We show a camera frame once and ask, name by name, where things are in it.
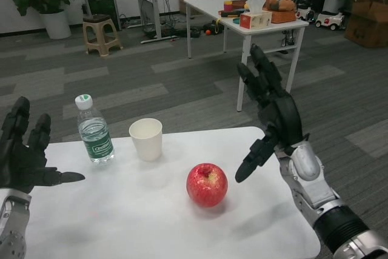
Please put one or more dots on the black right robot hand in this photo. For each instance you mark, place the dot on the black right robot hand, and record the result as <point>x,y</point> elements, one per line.
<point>285,116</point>

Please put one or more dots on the white standing desk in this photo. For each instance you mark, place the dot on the white standing desk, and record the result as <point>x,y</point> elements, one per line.
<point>154,7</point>

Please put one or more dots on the red apple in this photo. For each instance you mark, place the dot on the red apple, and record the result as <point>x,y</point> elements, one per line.
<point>207,186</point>

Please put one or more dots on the clear water bottle green label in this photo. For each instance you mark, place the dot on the clear water bottle green label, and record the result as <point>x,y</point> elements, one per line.
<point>97,137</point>

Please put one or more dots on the black equipment cabinet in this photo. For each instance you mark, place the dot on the black equipment cabinet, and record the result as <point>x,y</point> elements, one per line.
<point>101,4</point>

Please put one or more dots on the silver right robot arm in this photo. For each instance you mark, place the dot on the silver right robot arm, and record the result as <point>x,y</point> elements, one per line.
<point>315,186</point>

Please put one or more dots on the red white tissue box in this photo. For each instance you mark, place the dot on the red white tissue box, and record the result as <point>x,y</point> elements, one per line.
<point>256,21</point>

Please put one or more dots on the black yellow tool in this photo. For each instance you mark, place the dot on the black yellow tool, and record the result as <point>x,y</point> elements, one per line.
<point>230,14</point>

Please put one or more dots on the brown cardboard box stack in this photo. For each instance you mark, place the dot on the brown cardboard box stack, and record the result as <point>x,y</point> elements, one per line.
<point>369,16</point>

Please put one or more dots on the green plant in white pot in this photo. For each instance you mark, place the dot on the green plant in white pot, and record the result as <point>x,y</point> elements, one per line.
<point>56,25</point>

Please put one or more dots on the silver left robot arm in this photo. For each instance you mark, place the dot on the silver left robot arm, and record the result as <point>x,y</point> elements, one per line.
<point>12,219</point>

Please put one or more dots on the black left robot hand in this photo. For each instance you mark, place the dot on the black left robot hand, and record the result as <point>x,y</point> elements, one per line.
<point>21,165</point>

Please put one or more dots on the teal round lid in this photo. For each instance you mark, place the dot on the teal round lid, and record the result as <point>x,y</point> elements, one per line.
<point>236,21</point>

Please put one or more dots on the orange basket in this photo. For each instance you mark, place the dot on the orange basket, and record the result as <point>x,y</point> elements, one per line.
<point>283,17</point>

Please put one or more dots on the beige plastic stool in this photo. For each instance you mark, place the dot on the beige plastic stool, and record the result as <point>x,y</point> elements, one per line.
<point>101,33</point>

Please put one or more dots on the white paper cup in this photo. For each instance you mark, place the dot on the white paper cup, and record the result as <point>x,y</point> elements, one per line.
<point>147,143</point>

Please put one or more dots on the white rectangular table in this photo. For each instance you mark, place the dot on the white rectangular table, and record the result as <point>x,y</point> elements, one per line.
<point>209,4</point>

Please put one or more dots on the yellow red cylinder container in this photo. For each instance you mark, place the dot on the yellow red cylinder container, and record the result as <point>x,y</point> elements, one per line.
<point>228,6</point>

